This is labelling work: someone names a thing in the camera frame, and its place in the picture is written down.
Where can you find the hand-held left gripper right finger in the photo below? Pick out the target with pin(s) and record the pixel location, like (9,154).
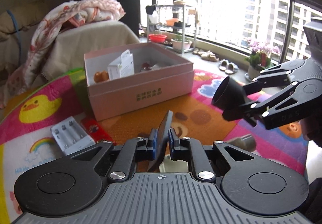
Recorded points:
(172,144)

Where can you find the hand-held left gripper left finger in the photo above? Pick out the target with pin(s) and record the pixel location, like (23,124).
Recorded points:
(153,144)

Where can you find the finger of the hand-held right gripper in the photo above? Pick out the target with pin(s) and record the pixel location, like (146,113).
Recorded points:
(239,112)
(269,81)

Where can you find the black thin slab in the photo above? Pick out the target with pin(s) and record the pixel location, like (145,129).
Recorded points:
(163,126)

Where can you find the black conical cup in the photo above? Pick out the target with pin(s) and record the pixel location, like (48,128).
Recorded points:
(226,93)

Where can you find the pink cardboard box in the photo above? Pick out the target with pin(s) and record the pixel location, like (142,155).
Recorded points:
(140,88)

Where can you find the white printed carton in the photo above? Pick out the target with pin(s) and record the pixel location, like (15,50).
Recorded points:
(120,66)

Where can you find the orange round object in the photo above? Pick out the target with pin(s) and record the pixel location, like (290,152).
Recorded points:
(101,77)

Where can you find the pink flowering potted plant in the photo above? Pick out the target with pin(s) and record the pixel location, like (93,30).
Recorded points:
(261,58)

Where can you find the grey plastic tube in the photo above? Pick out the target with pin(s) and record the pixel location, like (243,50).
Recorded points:
(242,141)

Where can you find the colourful printed play mat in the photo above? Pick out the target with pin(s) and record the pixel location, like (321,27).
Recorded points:
(201,123)

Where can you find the white slipper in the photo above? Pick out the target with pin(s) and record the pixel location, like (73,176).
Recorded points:
(232,69)
(224,66)

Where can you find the red printed packet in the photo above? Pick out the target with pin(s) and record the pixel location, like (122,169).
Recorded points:
(96,131)

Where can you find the beige sandal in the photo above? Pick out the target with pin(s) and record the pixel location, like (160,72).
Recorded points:
(210,56)
(199,52)

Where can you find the small red object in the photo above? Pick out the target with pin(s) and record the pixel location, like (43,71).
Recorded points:
(146,66)

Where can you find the apartment buildings outside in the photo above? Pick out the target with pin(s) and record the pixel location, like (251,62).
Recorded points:
(266,0)

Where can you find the white battery charger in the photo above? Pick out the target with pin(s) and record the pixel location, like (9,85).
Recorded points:
(70,136)

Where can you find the pink plant pot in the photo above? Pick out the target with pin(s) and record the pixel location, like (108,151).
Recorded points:
(181,45)

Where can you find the metal storage rack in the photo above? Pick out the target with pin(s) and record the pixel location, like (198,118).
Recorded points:
(185,27)

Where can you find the red plastic basin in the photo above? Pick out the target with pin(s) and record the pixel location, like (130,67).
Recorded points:
(157,37)

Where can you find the orange plastic basin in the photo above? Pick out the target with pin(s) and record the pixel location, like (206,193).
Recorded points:
(172,22)

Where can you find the straw hat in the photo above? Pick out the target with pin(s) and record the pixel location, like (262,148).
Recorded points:
(179,1)

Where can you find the beige sofa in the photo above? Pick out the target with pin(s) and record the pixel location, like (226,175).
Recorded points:
(100,35)

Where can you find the black cloth on rack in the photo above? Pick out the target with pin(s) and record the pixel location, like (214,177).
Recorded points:
(150,9)

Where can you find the pink printed blanket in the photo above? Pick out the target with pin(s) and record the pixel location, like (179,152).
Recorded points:
(50,25)

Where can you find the beige pillow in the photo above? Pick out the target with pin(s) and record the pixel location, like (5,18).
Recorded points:
(7,25)

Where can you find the black window frame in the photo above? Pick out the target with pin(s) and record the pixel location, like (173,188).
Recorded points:
(293,12)

